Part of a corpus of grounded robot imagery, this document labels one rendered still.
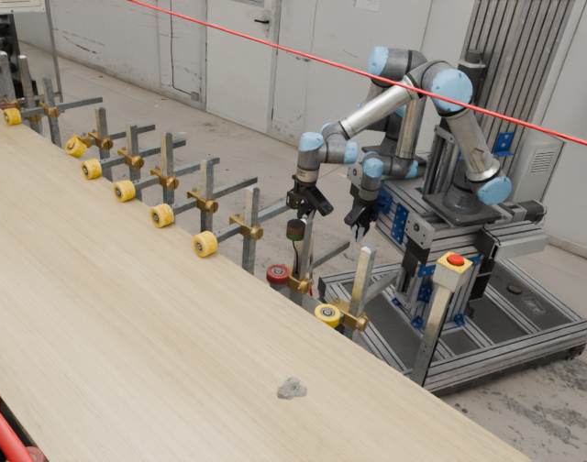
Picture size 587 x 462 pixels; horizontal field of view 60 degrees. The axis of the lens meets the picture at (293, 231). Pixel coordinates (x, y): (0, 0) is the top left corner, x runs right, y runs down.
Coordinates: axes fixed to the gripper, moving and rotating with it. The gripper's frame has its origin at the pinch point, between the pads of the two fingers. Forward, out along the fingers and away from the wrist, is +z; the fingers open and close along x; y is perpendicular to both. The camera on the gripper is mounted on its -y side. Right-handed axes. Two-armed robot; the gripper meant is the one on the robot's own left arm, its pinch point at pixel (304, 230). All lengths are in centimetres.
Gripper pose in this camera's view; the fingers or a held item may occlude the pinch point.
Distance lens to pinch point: 182.6
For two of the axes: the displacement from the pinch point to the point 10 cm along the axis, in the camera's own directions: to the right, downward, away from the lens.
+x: -6.6, 3.4, -6.7
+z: -1.0, 8.4, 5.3
